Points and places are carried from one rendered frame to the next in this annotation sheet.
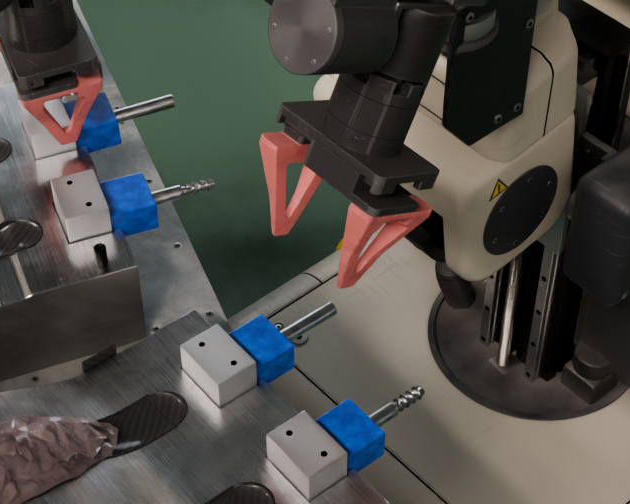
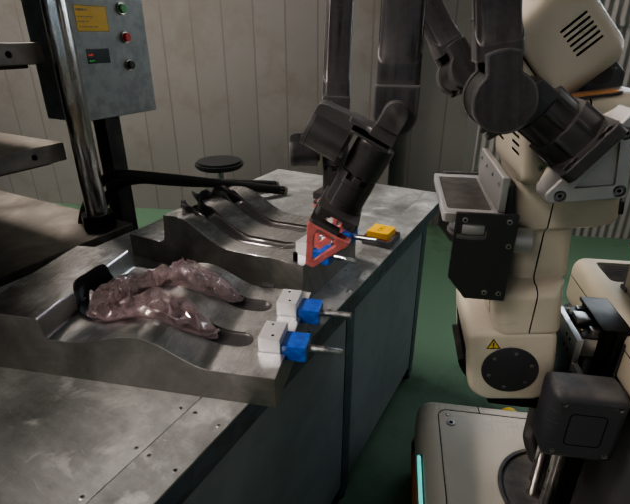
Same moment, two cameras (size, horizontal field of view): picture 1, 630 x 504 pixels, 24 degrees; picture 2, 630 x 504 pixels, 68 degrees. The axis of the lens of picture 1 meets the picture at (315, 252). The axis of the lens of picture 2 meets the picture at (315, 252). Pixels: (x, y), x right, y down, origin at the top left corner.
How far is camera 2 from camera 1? 0.72 m
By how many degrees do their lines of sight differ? 45
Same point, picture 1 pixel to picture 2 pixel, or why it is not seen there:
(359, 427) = (299, 341)
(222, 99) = not seen: hidden behind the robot
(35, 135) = not seen: hidden behind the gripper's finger
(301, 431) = (277, 326)
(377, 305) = (494, 434)
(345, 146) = (325, 198)
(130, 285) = (299, 273)
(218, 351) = (290, 295)
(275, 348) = (311, 309)
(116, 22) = not seen: hidden behind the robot
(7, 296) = (262, 254)
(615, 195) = (557, 384)
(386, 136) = (339, 197)
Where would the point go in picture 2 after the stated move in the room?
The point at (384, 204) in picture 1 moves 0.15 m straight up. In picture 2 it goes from (319, 221) to (320, 112)
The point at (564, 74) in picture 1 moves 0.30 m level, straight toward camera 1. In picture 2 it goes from (546, 303) to (410, 350)
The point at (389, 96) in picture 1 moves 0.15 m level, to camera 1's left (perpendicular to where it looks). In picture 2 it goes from (343, 178) to (281, 158)
